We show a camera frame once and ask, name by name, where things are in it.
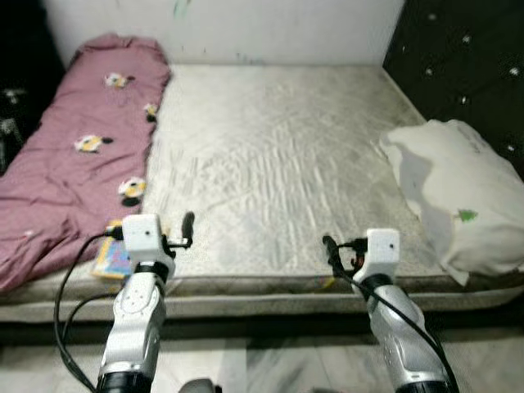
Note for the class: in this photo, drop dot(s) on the colourful children's book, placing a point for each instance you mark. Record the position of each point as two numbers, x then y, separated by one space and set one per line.
110 260

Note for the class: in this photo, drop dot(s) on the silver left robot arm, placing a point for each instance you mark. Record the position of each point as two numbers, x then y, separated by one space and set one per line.
135 327

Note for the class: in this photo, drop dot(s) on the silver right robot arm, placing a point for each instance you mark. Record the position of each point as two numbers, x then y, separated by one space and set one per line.
401 336

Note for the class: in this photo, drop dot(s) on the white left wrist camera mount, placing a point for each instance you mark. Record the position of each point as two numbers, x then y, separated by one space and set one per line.
143 237

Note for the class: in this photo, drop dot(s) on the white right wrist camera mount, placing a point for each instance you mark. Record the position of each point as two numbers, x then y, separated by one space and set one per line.
381 252

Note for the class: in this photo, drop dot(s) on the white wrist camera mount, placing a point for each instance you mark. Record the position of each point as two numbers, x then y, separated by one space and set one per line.
143 237
381 252

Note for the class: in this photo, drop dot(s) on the pink flower print blanket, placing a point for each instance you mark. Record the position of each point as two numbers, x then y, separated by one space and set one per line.
74 164

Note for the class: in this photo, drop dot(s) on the white pillow green tree print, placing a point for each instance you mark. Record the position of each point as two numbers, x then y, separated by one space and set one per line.
458 188

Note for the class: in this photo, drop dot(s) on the black tufted headboard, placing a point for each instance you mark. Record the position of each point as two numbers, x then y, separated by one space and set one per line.
467 57

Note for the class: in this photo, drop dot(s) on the white quilted mattress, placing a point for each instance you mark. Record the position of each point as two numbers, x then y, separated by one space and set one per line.
278 155

